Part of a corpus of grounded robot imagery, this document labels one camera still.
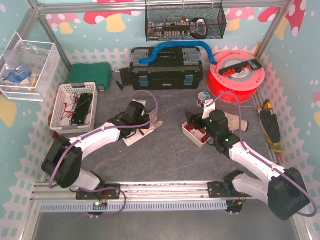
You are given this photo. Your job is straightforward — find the white peg board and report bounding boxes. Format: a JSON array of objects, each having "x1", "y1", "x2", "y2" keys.
[{"x1": 122, "y1": 129, "x2": 154, "y2": 147}]

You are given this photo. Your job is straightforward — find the white knit glove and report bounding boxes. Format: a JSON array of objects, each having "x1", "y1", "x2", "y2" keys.
[
  {"x1": 224, "y1": 111, "x2": 249, "y2": 132},
  {"x1": 139, "y1": 109, "x2": 163, "y2": 136}
]

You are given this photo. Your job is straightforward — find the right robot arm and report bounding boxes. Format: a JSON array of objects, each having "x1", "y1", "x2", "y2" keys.
[{"x1": 185, "y1": 110, "x2": 311, "y2": 221}]

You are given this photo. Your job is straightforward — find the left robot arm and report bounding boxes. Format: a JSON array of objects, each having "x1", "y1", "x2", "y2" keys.
[{"x1": 41, "y1": 100, "x2": 157, "y2": 193}]

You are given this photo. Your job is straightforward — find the white spring tray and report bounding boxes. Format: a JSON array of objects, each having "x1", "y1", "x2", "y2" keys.
[{"x1": 181, "y1": 121, "x2": 211, "y2": 148}]

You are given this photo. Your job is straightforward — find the black screwdriver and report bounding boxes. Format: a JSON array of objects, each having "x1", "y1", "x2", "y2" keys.
[{"x1": 111, "y1": 74, "x2": 124, "y2": 90}]

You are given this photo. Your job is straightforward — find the red filament spool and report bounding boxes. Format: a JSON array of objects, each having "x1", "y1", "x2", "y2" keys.
[{"x1": 206, "y1": 50, "x2": 266, "y2": 103}]

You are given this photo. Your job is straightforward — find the black rubber glove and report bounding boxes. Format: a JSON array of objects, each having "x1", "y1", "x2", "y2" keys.
[{"x1": 259, "y1": 110, "x2": 281, "y2": 144}]

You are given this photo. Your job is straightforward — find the green plastic case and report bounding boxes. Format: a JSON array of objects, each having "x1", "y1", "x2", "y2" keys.
[{"x1": 67, "y1": 62, "x2": 112, "y2": 91}]

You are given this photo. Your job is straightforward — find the black battery holder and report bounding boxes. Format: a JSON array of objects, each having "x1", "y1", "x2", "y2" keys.
[{"x1": 71, "y1": 93, "x2": 93, "y2": 126}]

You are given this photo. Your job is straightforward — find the white perforated basket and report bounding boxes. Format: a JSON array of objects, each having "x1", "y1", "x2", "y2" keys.
[{"x1": 49, "y1": 82, "x2": 98, "y2": 134}]

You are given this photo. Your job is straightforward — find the black tool box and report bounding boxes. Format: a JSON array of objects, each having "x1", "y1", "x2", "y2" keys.
[{"x1": 129, "y1": 47, "x2": 204, "y2": 90}]

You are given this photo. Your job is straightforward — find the black power strip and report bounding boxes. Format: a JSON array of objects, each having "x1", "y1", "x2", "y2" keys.
[{"x1": 218, "y1": 59, "x2": 263, "y2": 77}]

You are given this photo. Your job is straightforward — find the clear acrylic box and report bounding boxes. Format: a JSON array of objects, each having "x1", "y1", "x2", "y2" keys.
[{"x1": 0, "y1": 32, "x2": 61, "y2": 102}]

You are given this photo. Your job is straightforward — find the blue white gloves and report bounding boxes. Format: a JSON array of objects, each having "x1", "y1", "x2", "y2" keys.
[{"x1": 5, "y1": 66, "x2": 32, "y2": 84}]

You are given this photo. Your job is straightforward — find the solder wire spool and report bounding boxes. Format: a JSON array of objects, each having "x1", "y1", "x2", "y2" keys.
[{"x1": 197, "y1": 91, "x2": 211, "y2": 107}]

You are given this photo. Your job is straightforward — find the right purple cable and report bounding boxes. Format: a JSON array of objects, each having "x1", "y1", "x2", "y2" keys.
[{"x1": 207, "y1": 91, "x2": 318, "y2": 217}]

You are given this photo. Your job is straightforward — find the purple cable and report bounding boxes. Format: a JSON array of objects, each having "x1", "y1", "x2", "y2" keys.
[
  {"x1": 207, "y1": 91, "x2": 318, "y2": 217},
  {"x1": 48, "y1": 89, "x2": 160, "y2": 190}
]

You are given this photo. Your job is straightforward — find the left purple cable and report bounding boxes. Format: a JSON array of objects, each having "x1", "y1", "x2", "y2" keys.
[{"x1": 48, "y1": 89, "x2": 160, "y2": 190}]

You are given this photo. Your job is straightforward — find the aluminium rail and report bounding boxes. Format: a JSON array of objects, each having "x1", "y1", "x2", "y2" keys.
[{"x1": 31, "y1": 181, "x2": 249, "y2": 201}]

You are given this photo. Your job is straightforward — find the blue corrugated hose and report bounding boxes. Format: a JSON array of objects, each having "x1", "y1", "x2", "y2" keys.
[{"x1": 138, "y1": 41, "x2": 218, "y2": 66}]

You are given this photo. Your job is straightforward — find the grey slotted cable duct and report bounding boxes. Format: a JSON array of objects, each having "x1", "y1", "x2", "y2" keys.
[{"x1": 40, "y1": 200, "x2": 228, "y2": 213}]

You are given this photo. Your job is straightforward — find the black wire mesh basket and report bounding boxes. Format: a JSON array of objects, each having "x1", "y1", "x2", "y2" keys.
[{"x1": 145, "y1": 3, "x2": 227, "y2": 42}]

